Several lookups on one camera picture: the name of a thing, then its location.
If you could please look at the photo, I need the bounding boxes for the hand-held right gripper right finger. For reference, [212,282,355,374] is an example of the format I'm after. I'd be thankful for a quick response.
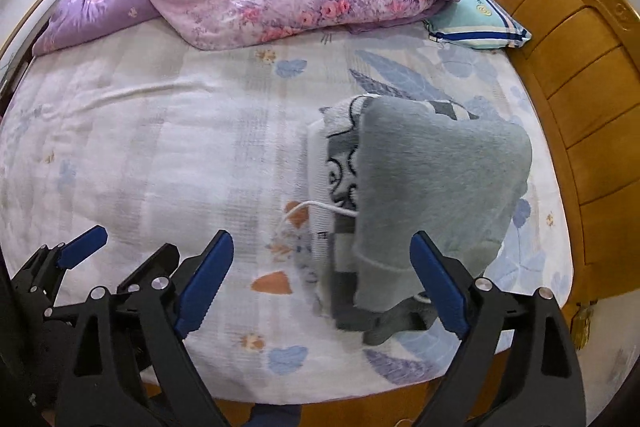
[409,230,587,427]

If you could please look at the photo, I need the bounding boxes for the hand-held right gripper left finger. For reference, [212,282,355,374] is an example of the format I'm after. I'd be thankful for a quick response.
[57,229,236,427]

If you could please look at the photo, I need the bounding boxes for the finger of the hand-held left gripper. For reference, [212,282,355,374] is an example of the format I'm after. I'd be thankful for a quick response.
[10,226,109,310]
[117,244,181,295]

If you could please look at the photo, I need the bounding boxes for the grey zip hoodie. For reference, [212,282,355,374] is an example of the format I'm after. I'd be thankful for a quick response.
[280,97,533,313]

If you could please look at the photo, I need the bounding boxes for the pale printed bed sheet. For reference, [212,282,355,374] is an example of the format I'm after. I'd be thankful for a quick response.
[0,14,573,408]

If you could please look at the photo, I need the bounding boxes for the golden tassel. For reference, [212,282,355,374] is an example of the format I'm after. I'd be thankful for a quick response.
[571,301,596,350]

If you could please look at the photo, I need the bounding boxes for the person's dark blue trousers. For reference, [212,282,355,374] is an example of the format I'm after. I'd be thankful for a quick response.
[247,402,303,427]

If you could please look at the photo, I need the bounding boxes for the white folded garment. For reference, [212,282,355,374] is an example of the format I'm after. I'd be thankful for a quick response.
[302,117,336,303]

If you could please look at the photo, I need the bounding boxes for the wooden bed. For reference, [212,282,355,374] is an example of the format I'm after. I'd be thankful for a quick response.
[0,0,640,408]

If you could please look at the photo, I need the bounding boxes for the teal striped pillow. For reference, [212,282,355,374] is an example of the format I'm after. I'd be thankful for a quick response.
[422,0,532,51]

